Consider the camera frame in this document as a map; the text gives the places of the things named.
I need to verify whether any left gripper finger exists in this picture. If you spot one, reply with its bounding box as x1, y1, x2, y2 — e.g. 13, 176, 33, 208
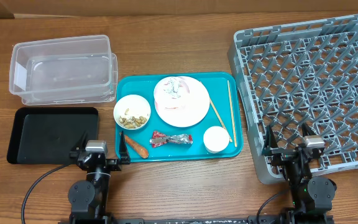
73, 132, 88, 151
119, 131, 131, 162

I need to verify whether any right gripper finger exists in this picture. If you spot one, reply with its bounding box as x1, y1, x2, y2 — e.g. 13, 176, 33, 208
301, 123, 316, 137
264, 125, 278, 150

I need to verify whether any red foil snack wrapper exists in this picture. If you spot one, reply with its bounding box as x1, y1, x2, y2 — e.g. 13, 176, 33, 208
149, 131, 193, 148

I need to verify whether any white cup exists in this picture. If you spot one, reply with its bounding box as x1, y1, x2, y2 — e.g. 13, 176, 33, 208
203, 126, 230, 154

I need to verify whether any wooden chopstick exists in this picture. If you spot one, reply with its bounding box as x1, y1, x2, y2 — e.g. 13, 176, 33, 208
209, 98, 233, 143
227, 80, 237, 147

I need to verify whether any small pink bowl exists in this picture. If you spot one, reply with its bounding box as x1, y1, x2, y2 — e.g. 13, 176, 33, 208
154, 77, 190, 110

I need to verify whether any large pink plate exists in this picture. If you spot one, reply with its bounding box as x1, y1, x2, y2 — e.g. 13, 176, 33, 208
154, 76, 209, 128

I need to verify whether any white tissue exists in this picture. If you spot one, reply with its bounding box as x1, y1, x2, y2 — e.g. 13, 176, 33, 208
163, 78, 180, 98

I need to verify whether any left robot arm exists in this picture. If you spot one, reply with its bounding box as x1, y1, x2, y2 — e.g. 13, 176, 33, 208
68, 133, 131, 223

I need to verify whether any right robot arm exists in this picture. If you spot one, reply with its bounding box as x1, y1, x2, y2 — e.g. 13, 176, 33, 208
256, 123, 337, 223

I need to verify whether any grey dishwasher rack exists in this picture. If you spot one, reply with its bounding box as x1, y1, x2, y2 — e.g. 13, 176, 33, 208
227, 14, 358, 184

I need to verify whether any orange carrot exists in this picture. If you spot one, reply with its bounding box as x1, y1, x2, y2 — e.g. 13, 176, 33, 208
124, 135, 149, 159

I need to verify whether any black plastic tray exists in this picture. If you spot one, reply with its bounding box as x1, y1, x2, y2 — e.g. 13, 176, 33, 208
7, 107, 99, 165

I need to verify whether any white bowl with food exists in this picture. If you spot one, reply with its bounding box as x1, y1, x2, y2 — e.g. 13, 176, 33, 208
113, 95, 151, 130

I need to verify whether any clear plastic storage bin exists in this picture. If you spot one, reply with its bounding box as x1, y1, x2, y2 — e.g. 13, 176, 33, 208
9, 35, 118, 106

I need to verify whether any teal serving tray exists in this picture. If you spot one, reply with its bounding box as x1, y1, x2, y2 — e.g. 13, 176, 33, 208
115, 72, 244, 163

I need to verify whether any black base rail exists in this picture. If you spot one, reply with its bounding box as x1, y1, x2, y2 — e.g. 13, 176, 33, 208
58, 215, 335, 224

